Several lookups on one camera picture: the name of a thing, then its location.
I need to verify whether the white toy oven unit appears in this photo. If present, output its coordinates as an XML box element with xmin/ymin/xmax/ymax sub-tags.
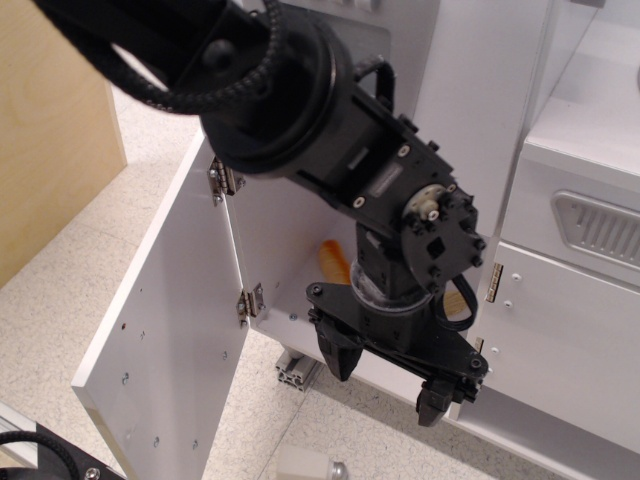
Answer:
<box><xmin>450</xmin><ymin>1</ymin><xmax>639</xmax><ymax>479</ymax></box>

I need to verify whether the wooden spoon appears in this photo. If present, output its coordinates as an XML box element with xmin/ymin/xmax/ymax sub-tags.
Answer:
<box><xmin>443</xmin><ymin>291</ymin><xmax>467</xmax><ymax>317</ymax></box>

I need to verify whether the lower oven door hinge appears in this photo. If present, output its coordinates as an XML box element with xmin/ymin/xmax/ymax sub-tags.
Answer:
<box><xmin>474</xmin><ymin>337</ymin><xmax>484</xmax><ymax>353</ymax></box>

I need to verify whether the light wooden panel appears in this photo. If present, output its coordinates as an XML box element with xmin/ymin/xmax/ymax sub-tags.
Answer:
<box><xmin>1</xmin><ymin>1</ymin><xmax>127</xmax><ymax>283</ymax></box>

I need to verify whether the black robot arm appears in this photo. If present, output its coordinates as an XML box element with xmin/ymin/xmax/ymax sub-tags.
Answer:
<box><xmin>39</xmin><ymin>1</ymin><xmax>488</xmax><ymax>426</ymax></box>

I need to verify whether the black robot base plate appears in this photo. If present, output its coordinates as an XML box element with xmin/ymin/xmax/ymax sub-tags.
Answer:
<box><xmin>1</xmin><ymin>418</ymin><xmax>126</xmax><ymax>479</ymax></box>

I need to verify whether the upper silver door hinge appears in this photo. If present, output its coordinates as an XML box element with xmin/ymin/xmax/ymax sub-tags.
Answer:
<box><xmin>207</xmin><ymin>156</ymin><xmax>246</xmax><ymax>206</ymax></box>

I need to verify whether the white toy kitchen cabinet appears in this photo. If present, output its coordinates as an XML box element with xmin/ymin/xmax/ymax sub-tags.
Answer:
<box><xmin>197</xmin><ymin>0</ymin><xmax>557</xmax><ymax>421</ymax></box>

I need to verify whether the upper oven door hinge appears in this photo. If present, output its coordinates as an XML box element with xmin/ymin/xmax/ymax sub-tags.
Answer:
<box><xmin>485</xmin><ymin>262</ymin><xmax>504</xmax><ymax>303</ymax></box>

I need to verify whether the aluminium extrusion foot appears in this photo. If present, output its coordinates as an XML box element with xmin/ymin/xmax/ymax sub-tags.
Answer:
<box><xmin>275</xmin><ymin>350</ymin><xmax>323</xmax><ymax>392</ymax></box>

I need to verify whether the grey oven vent panel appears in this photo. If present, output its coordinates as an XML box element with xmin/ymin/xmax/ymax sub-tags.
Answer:
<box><xmin>551</xmin><ymin>190</ymin><xmax>639</xmax><ymax>270</ymax></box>

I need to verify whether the lower silver door hinge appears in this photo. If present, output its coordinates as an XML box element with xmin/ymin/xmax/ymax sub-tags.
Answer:
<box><xmin>236</xmin><ymin>283</ymin><xmax>266</xmax><ymax>328</ymax></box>

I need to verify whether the toy bread roll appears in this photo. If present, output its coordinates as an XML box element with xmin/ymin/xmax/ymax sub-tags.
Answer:
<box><xmin>317</xmin><ymin>240</ymin><xmax>351</xmax><ymax>285</ymax></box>

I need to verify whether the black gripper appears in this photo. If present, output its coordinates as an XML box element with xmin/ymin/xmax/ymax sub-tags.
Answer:
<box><xmin>306</xmin><ymin>263</ymin><xmax>488</xmax><ymax>426</ymax></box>

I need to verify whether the oven door hinge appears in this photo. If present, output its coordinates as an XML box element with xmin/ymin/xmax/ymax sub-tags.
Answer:
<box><xmin>474</xmin><ymin>337</ymin><xmax>484</xmax><ymax>353</ymax></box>
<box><xmin>485</xmin><ymin>262</ymin><xmax>504</xmax><ymax>303</ymax></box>

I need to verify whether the white low fridge door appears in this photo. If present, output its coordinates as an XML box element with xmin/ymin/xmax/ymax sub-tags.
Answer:
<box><xmin>72</xmin><ymin>134</ymin><xmax>246</xmax><ymax>479</ymax></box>

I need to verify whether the silver door hinge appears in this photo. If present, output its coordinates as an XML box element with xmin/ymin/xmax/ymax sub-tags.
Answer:
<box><xmin>207</xmin><ymin>156</ymin><xmax>246</xmax><ymax>206</ymax></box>
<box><xmin>236</xmin><ymin>283</ymin><xmax>266</xmax><ymax>328</ymax></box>

